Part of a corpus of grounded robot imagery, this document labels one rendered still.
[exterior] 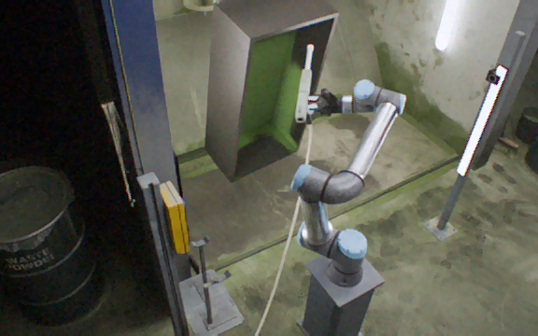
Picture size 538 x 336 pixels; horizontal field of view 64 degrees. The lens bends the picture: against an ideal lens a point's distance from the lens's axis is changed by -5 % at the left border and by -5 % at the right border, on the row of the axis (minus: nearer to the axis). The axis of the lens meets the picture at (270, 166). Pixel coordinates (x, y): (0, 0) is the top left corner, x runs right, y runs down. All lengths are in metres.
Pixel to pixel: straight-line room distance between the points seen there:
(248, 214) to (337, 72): 1.80
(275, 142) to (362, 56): 1.72
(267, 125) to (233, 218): 0.76
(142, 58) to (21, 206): 1.26
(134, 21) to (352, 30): 3.28
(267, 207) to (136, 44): 2.10
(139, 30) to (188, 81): 2.17
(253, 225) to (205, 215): 0.38
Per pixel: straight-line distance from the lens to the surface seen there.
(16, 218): 2.64
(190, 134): 3.85
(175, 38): 3.88
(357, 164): 1.79
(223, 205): 3.54
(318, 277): 2.41
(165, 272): 1.77
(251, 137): 3.40
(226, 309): 2.11
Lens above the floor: 2.62
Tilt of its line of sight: 42 degrees down
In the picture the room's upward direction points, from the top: 2 degrees clockwise
